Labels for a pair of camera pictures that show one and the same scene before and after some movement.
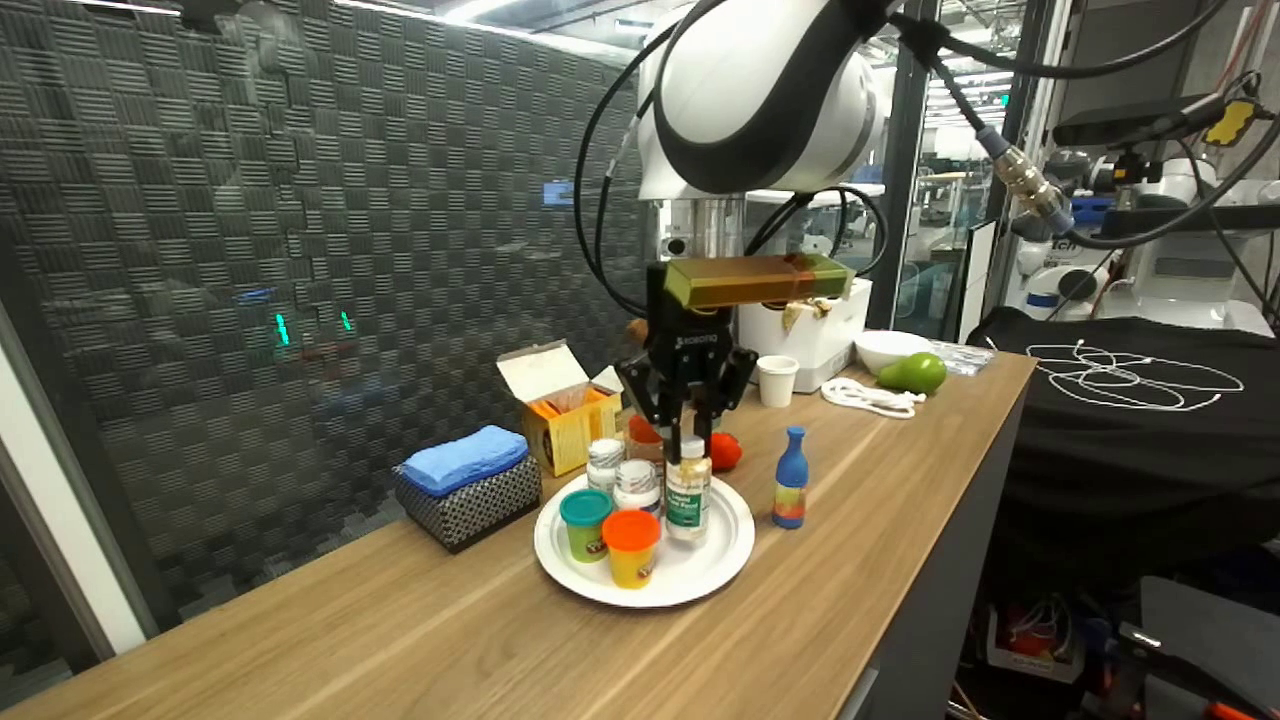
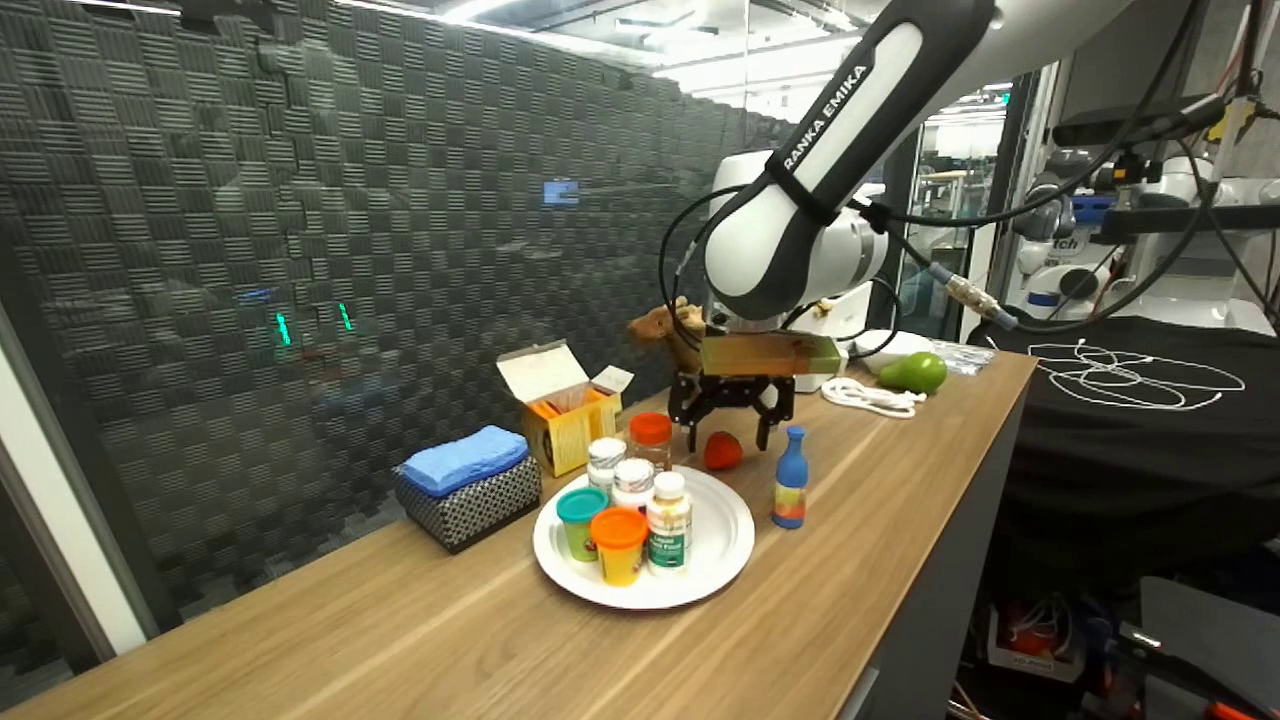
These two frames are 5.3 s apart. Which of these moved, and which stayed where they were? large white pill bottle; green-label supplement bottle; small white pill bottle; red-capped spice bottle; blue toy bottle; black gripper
Moved: black gripper; green-label supplement bottle
Stayed: small white pill bottle; blue toy bottle; red-capped spice bottle; large white pill bottle
